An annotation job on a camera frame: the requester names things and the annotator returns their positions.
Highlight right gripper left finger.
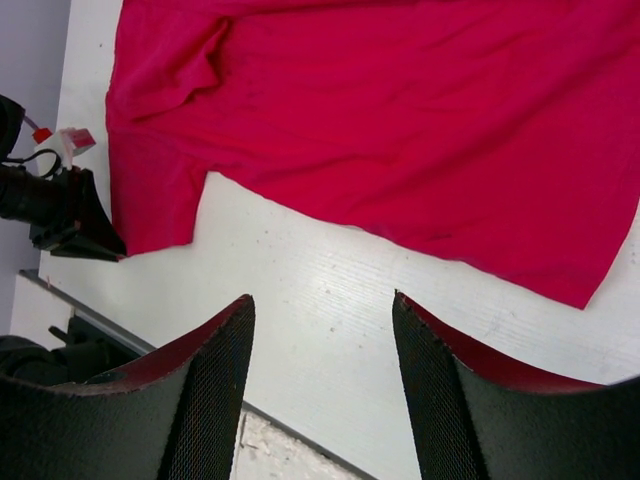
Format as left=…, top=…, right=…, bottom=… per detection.
left=1, top=295, right=255, bottom=479

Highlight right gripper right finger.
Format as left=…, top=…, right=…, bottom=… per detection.
left=392, top=292, right=639, bottom=479

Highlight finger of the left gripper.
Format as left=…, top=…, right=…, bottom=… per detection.
left=49, top=168, right=126, bottom=262

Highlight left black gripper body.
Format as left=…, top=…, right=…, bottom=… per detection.
left=1, top=167, right=83, bottom=250

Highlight red t shirt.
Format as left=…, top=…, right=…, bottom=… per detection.
left=106, top=1, right=639, bottom=309

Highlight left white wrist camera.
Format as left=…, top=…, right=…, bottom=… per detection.
left=32, top=128, right=96, bottom=176

